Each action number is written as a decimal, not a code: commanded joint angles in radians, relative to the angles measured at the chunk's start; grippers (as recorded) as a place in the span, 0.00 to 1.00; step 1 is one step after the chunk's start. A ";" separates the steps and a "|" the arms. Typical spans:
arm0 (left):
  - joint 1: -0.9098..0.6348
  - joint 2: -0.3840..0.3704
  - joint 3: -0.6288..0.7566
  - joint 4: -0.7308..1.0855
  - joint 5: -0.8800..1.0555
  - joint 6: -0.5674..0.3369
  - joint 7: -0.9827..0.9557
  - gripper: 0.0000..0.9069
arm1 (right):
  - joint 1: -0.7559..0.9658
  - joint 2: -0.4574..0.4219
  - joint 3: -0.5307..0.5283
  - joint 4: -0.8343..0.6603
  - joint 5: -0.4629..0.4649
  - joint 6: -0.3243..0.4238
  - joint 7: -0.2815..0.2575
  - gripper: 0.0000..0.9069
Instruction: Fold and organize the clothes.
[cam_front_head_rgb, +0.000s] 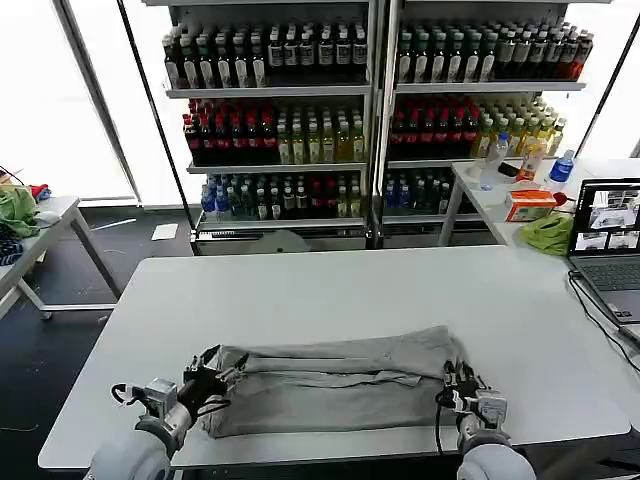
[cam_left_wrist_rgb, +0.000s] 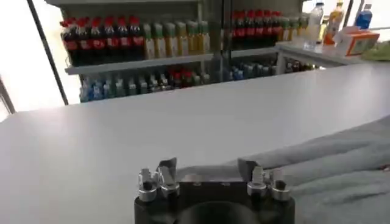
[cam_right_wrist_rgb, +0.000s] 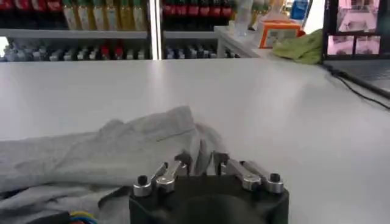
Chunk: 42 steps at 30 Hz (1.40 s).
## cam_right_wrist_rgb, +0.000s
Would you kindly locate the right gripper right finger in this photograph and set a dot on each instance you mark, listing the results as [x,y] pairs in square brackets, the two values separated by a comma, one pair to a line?
[250,175]

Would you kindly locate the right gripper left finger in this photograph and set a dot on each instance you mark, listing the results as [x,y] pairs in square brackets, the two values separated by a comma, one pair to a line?
[166,176]

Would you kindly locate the grey printed t-shirt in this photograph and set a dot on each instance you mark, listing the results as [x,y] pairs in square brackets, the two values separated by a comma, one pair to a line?
[91,161]

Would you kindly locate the white side table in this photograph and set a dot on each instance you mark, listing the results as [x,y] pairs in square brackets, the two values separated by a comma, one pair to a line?
[240,42]

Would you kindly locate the green crumpled cloth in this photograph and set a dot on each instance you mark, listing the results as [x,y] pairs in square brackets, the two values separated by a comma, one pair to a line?
[300,48]

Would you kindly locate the orange and white box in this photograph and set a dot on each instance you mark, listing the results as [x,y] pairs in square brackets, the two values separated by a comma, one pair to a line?
[278,33]

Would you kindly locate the metal shelf rack with bottles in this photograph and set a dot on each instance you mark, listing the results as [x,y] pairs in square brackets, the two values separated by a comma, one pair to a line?
[192,30]
[76,27]

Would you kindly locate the clear plastic bottle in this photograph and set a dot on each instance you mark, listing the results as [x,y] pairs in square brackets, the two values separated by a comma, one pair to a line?
[243,16]

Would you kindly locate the grey open laptop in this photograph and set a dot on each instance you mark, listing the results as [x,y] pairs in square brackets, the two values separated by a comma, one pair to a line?
[359,39]

